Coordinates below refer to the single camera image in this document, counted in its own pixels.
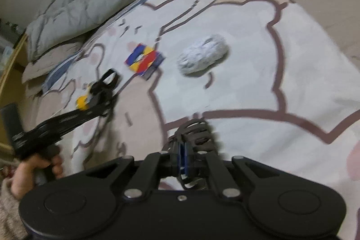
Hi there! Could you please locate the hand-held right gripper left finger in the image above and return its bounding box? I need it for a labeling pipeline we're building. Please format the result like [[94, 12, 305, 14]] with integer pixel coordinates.
[[84, 142, 185, 199]]

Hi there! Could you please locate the beige fluffy pillow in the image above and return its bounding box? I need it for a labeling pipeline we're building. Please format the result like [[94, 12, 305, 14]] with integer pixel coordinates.
[[21, 42, 85, 83]]

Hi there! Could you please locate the person's left forearm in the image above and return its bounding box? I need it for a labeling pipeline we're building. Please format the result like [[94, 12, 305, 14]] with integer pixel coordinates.
[[0, 178, 30, 240]]

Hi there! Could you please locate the wooden bedside shelf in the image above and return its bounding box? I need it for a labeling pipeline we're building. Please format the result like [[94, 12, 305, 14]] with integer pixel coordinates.
[[0, 32, 29, 156]]

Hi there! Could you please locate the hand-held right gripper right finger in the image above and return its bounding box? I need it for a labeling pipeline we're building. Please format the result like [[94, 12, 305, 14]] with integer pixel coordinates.
[[186, 142, 282, 199]]

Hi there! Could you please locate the black hair claw clip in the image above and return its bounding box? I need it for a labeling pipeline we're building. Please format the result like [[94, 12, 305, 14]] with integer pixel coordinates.
[[166, 118, 223, 190]]

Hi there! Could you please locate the red blue yellow card box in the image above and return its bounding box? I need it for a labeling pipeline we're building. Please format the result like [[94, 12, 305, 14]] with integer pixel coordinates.
[[125, 43, 165, 80]]

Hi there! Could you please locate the yellow headlamp with black strap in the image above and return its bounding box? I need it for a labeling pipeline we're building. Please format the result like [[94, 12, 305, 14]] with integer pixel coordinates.
[[74, 68, 123, 112]]

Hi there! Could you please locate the person's left hand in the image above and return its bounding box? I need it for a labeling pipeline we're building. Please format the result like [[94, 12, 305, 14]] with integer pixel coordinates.
[[11, 154, 64, 200]]

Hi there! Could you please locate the white paper ball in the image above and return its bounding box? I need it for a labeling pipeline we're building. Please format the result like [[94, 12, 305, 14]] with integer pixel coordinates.
[[177, 34, 230, 77]]

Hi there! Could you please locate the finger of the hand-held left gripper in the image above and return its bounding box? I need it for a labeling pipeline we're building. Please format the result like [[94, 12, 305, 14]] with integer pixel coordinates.
[[39, 93, 116, 140]]

